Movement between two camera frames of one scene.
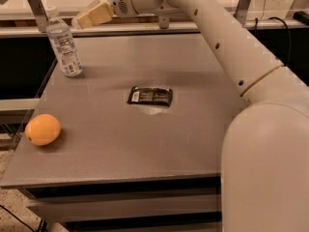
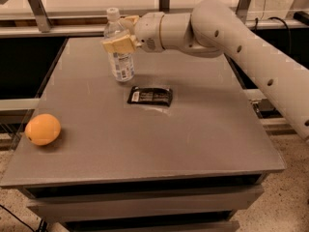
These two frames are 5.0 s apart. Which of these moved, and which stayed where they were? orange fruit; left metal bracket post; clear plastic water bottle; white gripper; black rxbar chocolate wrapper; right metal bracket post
Moved: white gripper; clear plastic water bottle
Stayed: orange fruit; left metal bracket post; right metal bracket post; black rxbar chocolate wrapper
